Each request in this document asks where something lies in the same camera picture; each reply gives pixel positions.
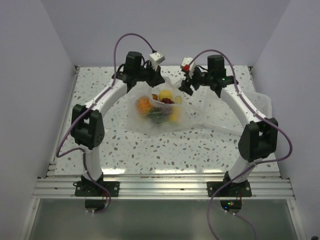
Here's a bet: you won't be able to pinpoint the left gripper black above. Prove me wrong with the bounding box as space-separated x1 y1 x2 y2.
134 61 165 88

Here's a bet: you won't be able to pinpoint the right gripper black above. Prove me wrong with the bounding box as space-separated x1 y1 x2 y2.
178 66 214 96

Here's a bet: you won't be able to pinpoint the yellow fake pear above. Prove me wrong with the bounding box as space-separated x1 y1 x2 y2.
158 89 174 101

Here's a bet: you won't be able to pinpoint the red fake grapes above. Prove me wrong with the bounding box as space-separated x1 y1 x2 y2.
161 98 175 104

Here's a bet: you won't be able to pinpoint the orange fake pineapple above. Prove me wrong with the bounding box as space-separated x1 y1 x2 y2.
135 96 153 115

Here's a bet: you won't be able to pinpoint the clear printed plastic bag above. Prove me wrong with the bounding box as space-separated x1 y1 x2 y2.
125 77 204 136

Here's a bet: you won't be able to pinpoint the yellow fake mango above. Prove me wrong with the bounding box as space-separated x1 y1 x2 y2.
169 106 181 123

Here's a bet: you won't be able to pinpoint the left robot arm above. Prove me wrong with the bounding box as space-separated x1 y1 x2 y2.
70 51 165 197

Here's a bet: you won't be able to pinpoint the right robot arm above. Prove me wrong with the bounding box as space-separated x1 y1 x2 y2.
179 54 278 197

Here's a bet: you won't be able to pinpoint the white plastic basket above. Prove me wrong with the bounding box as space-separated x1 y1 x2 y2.
201 89 272 136

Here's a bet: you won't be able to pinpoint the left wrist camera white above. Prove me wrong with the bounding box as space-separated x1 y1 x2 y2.
148 52 165 71

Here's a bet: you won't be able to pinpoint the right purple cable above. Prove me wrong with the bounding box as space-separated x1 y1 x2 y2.
191 49 294 240

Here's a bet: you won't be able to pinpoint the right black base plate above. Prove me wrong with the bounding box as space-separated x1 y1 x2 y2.
206 171 252 197

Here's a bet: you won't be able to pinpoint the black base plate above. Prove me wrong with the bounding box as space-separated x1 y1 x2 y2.
72 174 120 197
206 171 252 197

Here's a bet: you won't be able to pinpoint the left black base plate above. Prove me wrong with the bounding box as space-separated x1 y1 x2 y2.
72 174 120 197

